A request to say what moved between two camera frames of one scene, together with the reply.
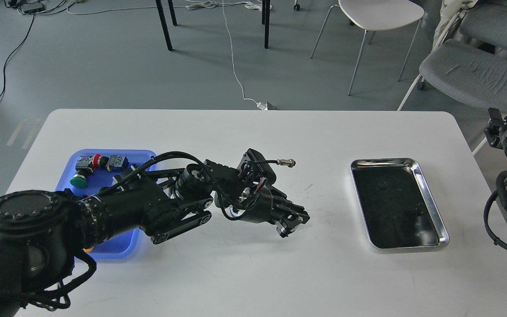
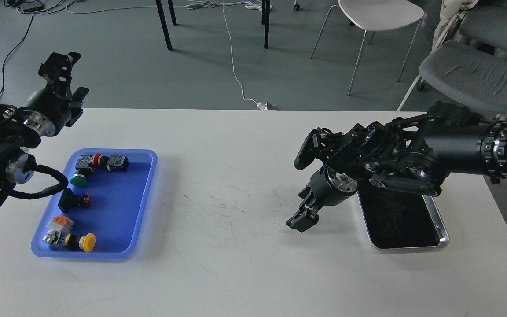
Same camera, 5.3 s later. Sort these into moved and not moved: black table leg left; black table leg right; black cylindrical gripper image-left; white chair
Moved: black cylindrical gripper image-left
Not moved: black table leg right; white chair; black table leg left
